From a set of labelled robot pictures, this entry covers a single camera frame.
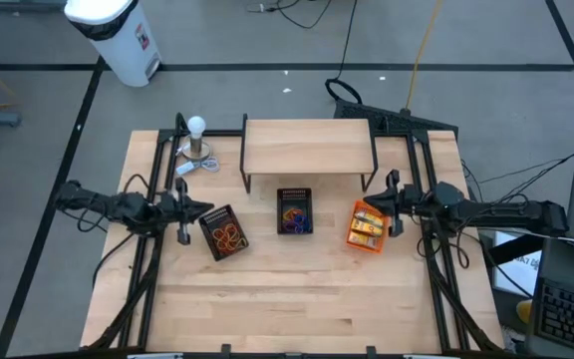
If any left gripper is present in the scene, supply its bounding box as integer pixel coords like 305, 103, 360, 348
159, 177, 215, 246

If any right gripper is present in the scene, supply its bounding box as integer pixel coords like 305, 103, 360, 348
363, 169, 423, 238

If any long red rubber band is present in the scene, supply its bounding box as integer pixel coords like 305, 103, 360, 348
211, 222, 247, 253

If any yellow rubber band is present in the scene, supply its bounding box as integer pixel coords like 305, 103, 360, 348
216, 231, 246, 253
224, 228, 248, 252

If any wooden desk shelf riser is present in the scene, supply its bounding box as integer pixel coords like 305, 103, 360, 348
239, 113, 381, 195

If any black desk support bar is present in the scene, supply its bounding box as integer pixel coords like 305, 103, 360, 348
485, 218, 567, 265

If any black plastic basket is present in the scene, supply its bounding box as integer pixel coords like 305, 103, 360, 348
275, 186, 315, 236
196, 203, 250, 262

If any orange plastic basket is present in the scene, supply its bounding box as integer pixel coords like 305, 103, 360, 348
345, 198, 391, 255

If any white bulb table lamp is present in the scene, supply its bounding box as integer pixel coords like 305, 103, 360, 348
181, 115, 212, 162

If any black perforated panel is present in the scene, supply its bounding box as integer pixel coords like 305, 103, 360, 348
333, 98, 460, 137

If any white paper sheet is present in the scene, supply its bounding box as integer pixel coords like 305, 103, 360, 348
491, 229, 542, 299

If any yellow round object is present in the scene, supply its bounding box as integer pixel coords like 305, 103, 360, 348
515, 298, 535, 324

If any white trash bin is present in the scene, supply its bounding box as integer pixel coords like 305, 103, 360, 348
63, 0, 163, 89

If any black keyboard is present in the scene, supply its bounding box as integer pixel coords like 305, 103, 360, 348
535, 278, 574, 358

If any black metal rig frame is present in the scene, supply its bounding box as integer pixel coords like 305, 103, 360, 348
80, 112, 505, 359

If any yellow hanging cable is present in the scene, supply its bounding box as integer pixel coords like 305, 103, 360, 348
405, 0, 443, 114

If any black hanging cable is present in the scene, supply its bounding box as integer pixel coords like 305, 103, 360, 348
324, 0, 364, 106

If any white thin cable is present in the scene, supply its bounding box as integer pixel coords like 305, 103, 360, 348
470, 223, 574, 245

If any black floor cable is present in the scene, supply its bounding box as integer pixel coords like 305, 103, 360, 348
244, 0, 336, 30

